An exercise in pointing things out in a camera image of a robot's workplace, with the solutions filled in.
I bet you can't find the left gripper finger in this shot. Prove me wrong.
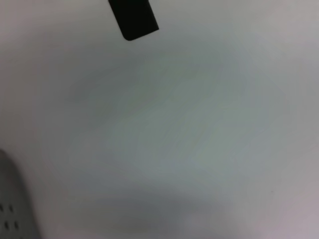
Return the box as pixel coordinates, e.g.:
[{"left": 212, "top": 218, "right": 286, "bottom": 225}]
[{"left": 108, "top": 0, "right": 160, "bottom": 42}]

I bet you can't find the grey perforated storage basket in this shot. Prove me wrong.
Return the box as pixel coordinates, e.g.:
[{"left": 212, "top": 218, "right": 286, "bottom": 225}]
[{"left": 0, "top": 148, "right": 42, "bottom": 239}]

